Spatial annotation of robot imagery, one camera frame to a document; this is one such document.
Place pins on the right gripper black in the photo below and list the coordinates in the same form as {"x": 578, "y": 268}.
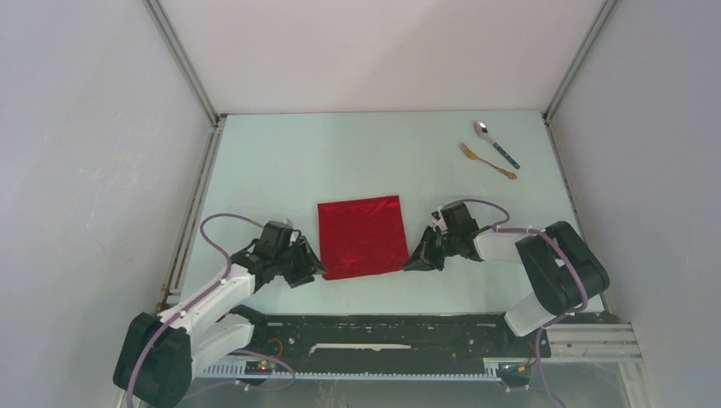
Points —
{"x": 417, "y": 262}

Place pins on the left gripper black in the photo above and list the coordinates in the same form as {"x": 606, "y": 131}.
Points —
{"x": 303, "y": 275}

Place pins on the red cloth napkin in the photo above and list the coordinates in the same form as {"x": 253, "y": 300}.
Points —
{"x": 362, "y": 237}

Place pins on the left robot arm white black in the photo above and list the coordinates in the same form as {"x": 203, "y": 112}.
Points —
{"x": 163, "y": 353}

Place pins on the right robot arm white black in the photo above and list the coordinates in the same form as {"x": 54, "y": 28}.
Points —
{"x": 563, "y": 272}

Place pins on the gold fork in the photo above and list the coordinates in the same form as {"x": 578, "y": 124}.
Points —
{"x": 474, "y": 157}

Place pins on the left corner aluminium profile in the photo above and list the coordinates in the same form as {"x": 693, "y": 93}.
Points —
{"x": 211, "y": 140}

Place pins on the corner aluminium profile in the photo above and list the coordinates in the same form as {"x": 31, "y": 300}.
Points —
{"x": 590, "y": 40}
{"x": 211, "y": 140}

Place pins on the right corner aluminium profile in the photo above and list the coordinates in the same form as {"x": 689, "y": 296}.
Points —
{"x": 590, "y": 40}

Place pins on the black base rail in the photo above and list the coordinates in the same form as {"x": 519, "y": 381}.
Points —
{"x": 393, "y": 345}

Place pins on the silver spoon blue handle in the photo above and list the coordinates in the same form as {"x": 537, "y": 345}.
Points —
{"x": 482, "y": 131}

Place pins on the aluminium frame rail front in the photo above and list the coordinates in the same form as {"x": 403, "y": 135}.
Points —
{"x": 569, "y": 343}

